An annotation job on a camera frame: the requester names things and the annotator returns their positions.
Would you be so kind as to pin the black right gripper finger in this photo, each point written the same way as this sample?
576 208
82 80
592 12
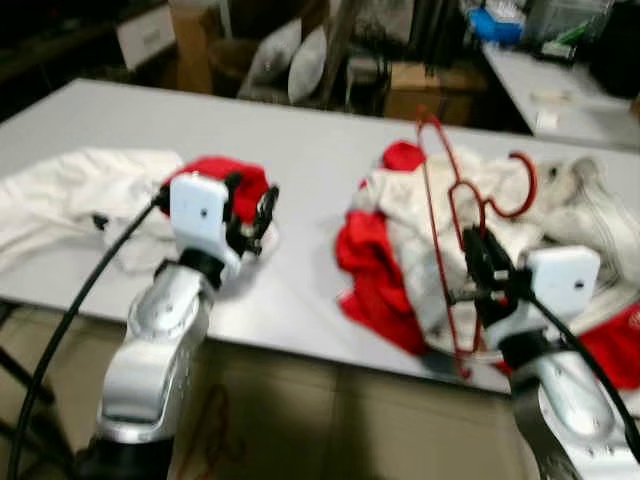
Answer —
472 252
494 258

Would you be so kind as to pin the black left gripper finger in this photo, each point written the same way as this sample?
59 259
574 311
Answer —
237 186
268 210

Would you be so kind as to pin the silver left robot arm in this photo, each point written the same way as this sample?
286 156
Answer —
155 350

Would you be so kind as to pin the small red cloth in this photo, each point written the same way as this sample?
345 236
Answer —
252 170

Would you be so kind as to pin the red garment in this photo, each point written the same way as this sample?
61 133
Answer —
375 270

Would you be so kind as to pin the grey pillow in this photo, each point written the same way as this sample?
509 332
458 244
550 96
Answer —
308 70
272 55

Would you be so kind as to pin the tall brown cardboard box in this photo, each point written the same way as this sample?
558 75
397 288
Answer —
192 45

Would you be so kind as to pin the low brown cardboard box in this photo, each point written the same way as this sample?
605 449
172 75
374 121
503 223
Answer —
430 95

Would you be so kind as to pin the rumpled white garment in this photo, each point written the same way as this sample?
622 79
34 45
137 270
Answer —
70 200

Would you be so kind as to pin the white sign board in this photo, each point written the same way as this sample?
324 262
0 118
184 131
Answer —
148 35

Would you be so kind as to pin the blue bag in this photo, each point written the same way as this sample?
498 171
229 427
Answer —
497 27

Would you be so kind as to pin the clear plastic bin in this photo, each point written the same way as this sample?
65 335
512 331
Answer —
570 25

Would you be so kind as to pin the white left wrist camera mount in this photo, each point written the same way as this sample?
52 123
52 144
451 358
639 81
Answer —
200 215

